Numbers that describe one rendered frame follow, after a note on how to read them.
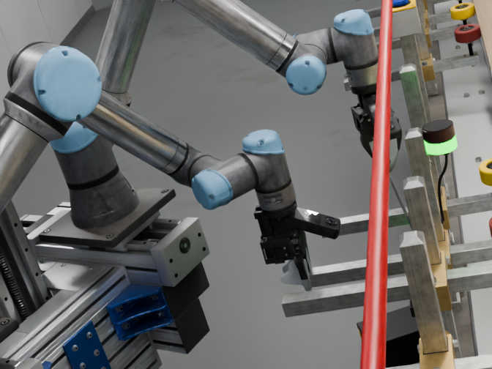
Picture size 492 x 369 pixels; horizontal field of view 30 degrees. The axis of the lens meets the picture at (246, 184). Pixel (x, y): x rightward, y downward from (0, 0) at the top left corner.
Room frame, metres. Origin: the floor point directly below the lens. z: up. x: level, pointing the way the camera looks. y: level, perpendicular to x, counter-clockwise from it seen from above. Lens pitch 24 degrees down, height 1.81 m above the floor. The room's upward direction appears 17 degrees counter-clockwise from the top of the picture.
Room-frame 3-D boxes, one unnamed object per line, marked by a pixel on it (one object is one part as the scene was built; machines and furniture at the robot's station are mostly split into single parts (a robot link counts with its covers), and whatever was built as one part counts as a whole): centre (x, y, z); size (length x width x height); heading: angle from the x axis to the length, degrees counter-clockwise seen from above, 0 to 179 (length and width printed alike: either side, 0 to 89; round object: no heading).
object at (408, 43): (2.12, -0.48, 0.92); 0.05 x 0.05 x 0.45; 74
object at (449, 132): (1.61, -0.38, 1.10); 0.06 x 0.06 x 0.02
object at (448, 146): (1.61, -0.38, 1.08); 0.06 x 0.06 x 0.02
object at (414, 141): (1.63, -0.34, 0.87); 0.04 x 0.04 x 0.48; 74
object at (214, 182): (1.64, 0.05, 1.12); 0.11 x 0.11 x 0.08; 26
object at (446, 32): (3.05, -0.68, 0.83); 0.44 x 0.03 x 0.04; 74
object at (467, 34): (2.75, -0.81, 0.85); 0.08 x 0.08 x 0.11
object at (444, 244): (1.60, -0.33, 0.84); 0.14 x 0.06 x 0.05; 164
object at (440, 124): (1.61, -0.38, 1.00); 0.06 x 0.06 x 0.22; 74
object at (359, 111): (1.86, -0.31, 1.09); 0.09 x 0.08 x 0.12; 4
